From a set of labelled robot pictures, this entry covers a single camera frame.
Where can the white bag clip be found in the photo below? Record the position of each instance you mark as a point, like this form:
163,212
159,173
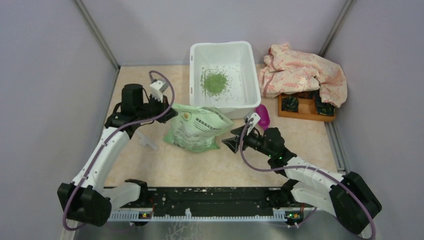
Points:
145,141

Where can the aluminium frame rail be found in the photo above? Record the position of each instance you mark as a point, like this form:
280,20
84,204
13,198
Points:
287,215

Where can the pink patterned cloth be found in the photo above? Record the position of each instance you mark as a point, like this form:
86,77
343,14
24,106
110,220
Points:
289,71

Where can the green cat litter bag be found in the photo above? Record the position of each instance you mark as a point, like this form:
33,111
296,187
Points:
195,128

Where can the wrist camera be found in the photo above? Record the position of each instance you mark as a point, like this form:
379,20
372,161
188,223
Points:
251,119
156,90

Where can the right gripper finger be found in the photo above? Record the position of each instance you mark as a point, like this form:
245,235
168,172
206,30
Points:
239,132
233,143

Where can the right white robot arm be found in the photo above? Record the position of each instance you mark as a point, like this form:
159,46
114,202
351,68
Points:
347,197

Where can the wooden tray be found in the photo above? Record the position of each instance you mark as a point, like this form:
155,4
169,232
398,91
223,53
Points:
306,110

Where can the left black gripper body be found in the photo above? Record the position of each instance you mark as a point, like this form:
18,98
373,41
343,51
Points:
154,108

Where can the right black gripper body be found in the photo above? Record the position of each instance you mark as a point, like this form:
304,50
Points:
254,140

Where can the white plastic litter box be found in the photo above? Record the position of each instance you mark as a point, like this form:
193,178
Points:
238,53

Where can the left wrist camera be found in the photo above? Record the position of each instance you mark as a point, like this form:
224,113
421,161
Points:
156,90

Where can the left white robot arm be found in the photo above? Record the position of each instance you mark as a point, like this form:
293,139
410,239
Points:
85,199

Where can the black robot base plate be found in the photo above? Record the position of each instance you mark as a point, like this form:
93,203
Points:
220,203

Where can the green cat litter pile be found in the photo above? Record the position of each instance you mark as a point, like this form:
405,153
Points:
221,83

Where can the purple plastic scoop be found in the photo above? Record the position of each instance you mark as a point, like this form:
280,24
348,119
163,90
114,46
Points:
263,113

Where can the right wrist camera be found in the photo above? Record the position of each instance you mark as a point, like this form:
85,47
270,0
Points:
251,119

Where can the dark patterned cloth bundle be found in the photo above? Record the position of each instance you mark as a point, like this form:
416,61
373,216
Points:
290,104

